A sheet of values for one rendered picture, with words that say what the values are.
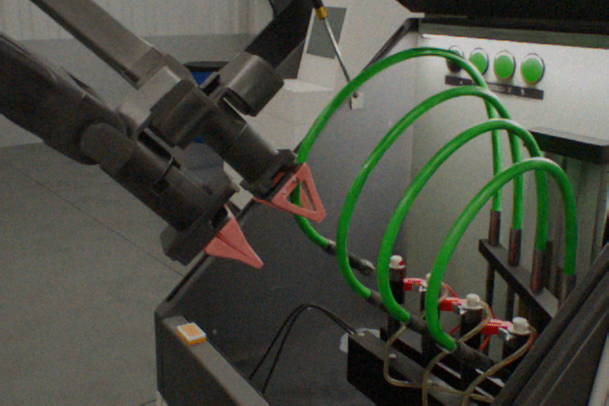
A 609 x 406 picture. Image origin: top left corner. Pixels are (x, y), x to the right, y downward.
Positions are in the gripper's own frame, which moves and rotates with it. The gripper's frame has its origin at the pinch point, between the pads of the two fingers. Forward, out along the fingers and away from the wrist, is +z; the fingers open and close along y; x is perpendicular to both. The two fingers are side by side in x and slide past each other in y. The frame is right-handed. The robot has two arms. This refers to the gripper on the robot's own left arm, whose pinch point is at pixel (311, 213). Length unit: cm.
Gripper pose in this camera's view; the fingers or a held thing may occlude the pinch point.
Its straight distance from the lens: 96.1
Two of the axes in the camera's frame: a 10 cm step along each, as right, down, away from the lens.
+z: 7.0, 6.7, 2.5
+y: -3.1, -0.2, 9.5
